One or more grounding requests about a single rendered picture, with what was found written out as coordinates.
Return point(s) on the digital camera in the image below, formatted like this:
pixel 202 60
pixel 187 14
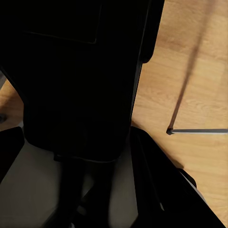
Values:
pixel 76 66

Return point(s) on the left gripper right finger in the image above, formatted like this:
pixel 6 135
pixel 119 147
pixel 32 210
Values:
pixel 164 197

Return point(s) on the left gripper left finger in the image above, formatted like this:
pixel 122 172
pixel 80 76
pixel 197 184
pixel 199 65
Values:
pixel 11 142

